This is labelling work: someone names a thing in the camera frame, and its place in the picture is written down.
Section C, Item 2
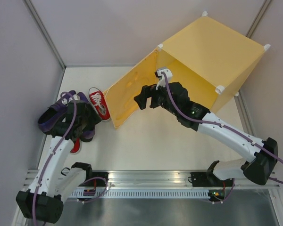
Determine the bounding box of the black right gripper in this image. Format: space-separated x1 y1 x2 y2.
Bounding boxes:
134 79 179 116

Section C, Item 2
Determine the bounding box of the yellow cabinet door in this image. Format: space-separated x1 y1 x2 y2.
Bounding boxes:
105 48 158 129

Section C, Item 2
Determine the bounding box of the red sneaker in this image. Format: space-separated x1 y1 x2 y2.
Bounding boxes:
88 87 110 121
70 138 81 154

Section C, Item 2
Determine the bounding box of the red sneaker front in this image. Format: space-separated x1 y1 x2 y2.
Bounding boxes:
70 138 81 154

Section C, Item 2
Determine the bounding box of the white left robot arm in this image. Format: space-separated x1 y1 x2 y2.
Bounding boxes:
16 100 101 224

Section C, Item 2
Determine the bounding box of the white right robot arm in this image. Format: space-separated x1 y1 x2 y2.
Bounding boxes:
133 82 278 186

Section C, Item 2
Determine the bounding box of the yellow plastic shoe cabinet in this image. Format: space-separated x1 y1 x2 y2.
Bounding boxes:
156 15 270 113

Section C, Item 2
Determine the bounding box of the purple loafer inner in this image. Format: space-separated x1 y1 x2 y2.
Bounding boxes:
75 92 98 142

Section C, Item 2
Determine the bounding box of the purple loafer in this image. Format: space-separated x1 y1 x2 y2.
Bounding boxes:
37 90 76 135
75 92 98 142

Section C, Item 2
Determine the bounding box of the purple loafer left outer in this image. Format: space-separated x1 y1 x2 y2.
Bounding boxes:
37 90 76 135

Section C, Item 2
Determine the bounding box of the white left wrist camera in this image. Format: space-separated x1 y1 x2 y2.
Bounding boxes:
60 92 80 105

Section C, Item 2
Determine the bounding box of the aluminium mounting rail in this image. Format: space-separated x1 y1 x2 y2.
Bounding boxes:
23 169 280 189

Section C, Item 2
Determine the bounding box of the white slotted cable duct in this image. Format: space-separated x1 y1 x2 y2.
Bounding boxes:
69 188 210 199

